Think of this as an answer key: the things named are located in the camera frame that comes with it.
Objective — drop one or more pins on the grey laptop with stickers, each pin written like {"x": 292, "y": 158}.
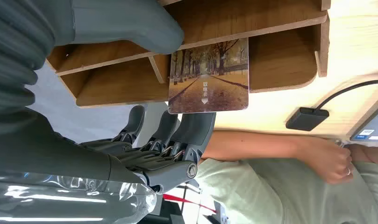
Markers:
{"x": 373, "y": 130}

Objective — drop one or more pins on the wooden desk card holder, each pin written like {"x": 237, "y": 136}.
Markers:
{"x": 281, "y": 58}

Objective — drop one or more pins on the person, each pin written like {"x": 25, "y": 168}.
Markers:
{"x": 269, "y": 198}

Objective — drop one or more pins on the black rectangular adapter box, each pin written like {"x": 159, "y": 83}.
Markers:
{"x": 306, "y": 119}

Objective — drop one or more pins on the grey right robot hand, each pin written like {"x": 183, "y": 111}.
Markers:
{"x": 123, "y": 21}

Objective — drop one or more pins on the clear plastic bottle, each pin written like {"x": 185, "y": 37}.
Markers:
{"x": 68, "y": 204}

